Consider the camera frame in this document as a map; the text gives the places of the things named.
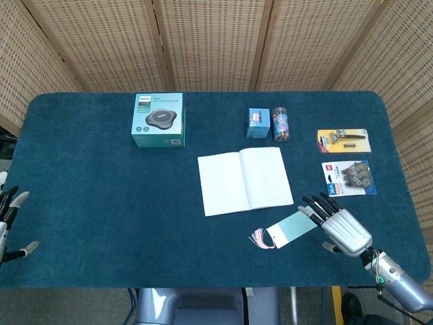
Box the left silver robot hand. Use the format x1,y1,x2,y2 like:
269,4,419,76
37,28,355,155
0,171,40,268

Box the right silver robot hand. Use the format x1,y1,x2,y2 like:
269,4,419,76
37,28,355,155
297,192,373,258

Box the pale blue bookmark pink tassel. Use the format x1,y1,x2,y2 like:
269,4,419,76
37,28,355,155
249,211,319,251

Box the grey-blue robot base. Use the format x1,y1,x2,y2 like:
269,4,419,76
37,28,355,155
135,287,281,325

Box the open white lined notebook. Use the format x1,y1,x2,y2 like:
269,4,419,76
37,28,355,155
197,146,294,217

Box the blue correction tape pack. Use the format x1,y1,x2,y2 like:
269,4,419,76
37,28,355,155
321,160,378,197

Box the yellow upright bar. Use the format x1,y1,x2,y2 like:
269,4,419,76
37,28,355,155
331,286,343,325

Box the black rounded floor object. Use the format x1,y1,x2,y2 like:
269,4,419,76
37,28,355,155
340,292,363,321

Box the yellow razor blister pack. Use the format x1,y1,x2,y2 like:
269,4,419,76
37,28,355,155
316,128,373,156

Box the silver metal table leg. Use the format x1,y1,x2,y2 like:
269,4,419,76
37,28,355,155
290,287,299,325

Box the dark teal table cloth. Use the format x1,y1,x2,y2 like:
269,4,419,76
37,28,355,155
0,90,430,289

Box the clear snack jar blue label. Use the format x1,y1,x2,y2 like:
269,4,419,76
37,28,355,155
271,106,291,143

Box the small light blue box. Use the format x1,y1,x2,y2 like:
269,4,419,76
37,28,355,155
245,108,271,139

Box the teal speaker product box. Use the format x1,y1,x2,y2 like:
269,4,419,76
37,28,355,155
131,92,186,148

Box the woven bamboo folding screen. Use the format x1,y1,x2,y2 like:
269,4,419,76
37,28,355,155
0,0,433,231

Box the dark metal frame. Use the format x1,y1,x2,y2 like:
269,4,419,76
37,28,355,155
0,125,17,160

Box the black base cable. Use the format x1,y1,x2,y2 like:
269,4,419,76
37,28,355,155
240,287,250,325

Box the blue floor cable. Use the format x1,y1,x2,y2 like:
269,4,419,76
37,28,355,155
127,287,138,325

